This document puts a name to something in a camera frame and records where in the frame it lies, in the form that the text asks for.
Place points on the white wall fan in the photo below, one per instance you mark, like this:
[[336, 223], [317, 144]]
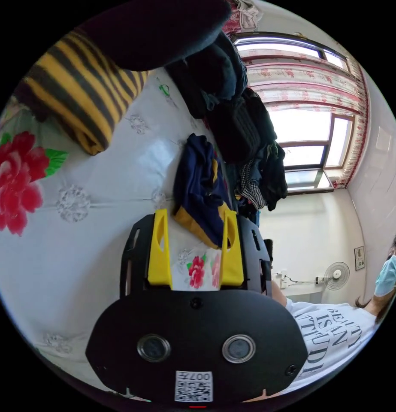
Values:
[[336, 275]]

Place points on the framed wall picture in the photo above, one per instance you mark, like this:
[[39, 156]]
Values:
[[359, 258]]

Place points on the dark blue sweater with yellow trim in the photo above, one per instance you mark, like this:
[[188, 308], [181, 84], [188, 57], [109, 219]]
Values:
[[197, 180]]

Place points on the person's body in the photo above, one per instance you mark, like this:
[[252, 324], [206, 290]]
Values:
[[333, 334]]

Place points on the pile of dark clothes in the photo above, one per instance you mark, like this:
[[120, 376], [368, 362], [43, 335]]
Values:
[[239, 132]]

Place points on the red flowered curtain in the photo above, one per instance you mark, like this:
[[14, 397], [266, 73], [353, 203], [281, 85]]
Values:
[[297, 79]]

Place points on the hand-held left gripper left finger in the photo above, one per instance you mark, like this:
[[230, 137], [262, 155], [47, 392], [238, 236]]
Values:
[[159, 257]]

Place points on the pile of folded clothes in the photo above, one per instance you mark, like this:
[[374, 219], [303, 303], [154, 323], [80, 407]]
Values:
[[82, 96]]

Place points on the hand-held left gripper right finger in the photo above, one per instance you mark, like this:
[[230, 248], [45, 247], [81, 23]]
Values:
[[230, 264]]

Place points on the window with brown frame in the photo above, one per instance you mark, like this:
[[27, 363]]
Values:
[[300, 128]]

